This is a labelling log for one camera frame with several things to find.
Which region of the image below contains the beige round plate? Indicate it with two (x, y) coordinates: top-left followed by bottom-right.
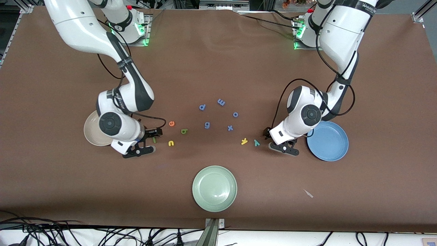
(84, 110), (114, 147)

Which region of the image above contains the blue round plate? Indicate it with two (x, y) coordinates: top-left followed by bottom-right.
(307, 121), (349, 162)

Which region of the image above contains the pale green round plate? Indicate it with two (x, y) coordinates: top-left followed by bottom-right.
(192, 165), (238, 213)

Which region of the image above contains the grey power strip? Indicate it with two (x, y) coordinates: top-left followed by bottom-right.
(200, 0), (250, 11)

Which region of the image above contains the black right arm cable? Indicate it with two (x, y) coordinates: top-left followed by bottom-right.
(97, 20), (167, 130)

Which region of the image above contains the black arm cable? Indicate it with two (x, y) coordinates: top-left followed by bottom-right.
(272, 14), (356, 128)
(97, 20), (167, 130)

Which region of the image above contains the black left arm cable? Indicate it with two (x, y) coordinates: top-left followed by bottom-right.
(272, 14), (356, 128)

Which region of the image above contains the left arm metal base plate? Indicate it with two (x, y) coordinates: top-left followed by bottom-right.
(294, 19), (325, 51)

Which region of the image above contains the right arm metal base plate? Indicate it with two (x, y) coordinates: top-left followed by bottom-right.
(130, 14), (151, 46)

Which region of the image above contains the black cable on table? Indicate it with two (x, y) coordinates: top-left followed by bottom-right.
(237, 12), (301, 29)

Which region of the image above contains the aluminium camera mount pole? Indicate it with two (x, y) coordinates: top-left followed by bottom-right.
(196, 218), (225, 246)

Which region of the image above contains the black cable bundle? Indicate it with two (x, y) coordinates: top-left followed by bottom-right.
(0, 210), (205, 246)

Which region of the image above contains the aluminium table edge rail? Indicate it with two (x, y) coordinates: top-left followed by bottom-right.
(0, 5), (34, 67)

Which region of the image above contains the aluminium frame profile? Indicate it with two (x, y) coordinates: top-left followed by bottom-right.
(411, 0), (437, 24)

